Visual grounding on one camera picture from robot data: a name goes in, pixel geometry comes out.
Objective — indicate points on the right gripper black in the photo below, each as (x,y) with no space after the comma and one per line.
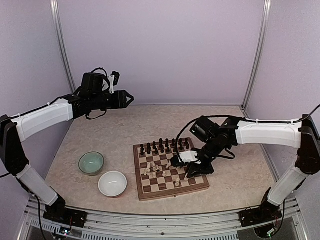
(208,169)

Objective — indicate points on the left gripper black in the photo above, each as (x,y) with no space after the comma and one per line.
(126,104)

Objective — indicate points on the wooden chess board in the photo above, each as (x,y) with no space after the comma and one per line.
(164,187)

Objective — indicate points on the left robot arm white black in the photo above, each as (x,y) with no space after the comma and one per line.
(22,133)

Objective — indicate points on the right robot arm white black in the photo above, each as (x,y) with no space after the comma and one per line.
(242,182)

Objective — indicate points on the black chess pieces row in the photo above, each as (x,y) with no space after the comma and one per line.
(164,147)

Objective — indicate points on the green glass bowl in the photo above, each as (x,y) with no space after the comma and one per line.
(91,163)

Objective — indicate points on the white ceramic bowl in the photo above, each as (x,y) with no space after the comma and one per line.
(112,184)

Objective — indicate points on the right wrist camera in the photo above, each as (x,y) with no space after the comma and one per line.
(185,158)

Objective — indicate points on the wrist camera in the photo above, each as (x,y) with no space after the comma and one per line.
(110,81)
(185,158)

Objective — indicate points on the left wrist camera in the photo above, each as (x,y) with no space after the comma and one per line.
(110,81)

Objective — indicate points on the front aluminium rail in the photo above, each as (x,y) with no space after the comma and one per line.
(103,225)

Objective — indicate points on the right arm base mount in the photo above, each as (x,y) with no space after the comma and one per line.
(259,215)

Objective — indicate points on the left aluminium frame post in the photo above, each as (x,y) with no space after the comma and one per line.
(55,11)

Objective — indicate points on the aluminium frame post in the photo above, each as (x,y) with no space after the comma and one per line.
(258,54)
(55,11)

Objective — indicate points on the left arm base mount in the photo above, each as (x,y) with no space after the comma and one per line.
(70,217)

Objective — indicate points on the right aluminium frame post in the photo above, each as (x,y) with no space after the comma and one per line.
(258,54)

